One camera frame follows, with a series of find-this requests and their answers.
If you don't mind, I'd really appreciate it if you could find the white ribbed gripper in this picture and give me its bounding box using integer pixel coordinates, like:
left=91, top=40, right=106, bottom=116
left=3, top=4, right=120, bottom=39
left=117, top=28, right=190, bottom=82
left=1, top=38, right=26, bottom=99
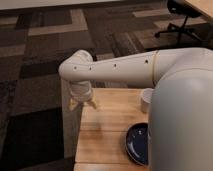
left=69, top=81, right=97, bottom=111

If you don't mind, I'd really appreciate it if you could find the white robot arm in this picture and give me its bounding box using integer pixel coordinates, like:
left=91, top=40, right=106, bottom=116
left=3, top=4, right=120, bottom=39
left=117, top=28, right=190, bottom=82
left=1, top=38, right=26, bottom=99
left=59, top=47, right=213, bottom=171

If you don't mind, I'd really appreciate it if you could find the dark blue bowl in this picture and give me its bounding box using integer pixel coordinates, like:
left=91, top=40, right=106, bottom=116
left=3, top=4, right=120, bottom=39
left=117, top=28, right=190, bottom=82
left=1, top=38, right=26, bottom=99
left=125, top=123, right=149, bottom=166

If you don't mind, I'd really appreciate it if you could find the white cup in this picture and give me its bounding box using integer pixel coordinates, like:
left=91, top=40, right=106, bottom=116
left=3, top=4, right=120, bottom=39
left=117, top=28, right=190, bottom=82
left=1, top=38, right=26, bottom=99
left=140, top=88, right=153, bottom=113

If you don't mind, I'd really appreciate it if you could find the black office chair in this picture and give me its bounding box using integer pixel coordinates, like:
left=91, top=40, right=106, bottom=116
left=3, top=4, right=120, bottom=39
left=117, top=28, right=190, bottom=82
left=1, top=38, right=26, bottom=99
left=153, top=0, right=206, bottom=46

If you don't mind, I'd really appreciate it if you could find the wooden desk corner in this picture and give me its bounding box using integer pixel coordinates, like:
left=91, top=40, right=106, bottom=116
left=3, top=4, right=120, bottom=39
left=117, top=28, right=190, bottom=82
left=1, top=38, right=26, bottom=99
left=184, top=0, right=213, bottom=19

